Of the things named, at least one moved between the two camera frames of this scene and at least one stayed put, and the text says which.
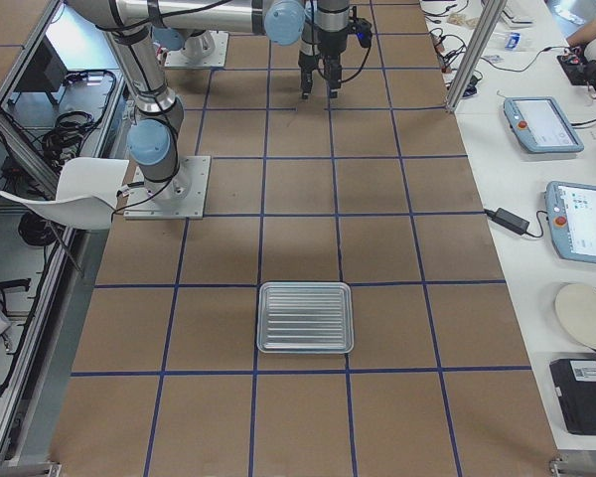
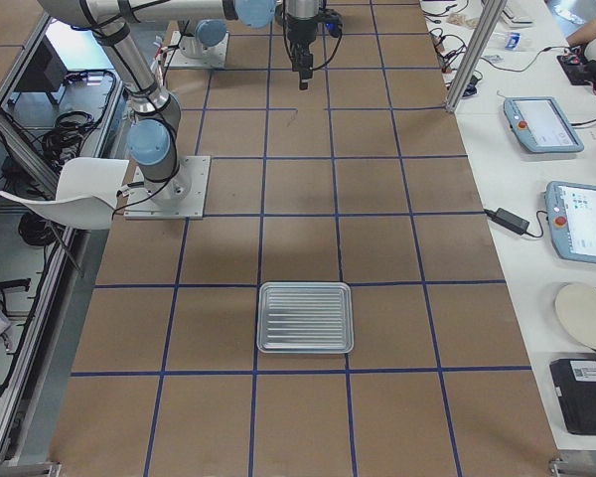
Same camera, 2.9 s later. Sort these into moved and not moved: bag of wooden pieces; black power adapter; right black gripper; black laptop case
Moved: right black gripper
Not moved: bag of wooden pieces; black power adapter; black laptop case
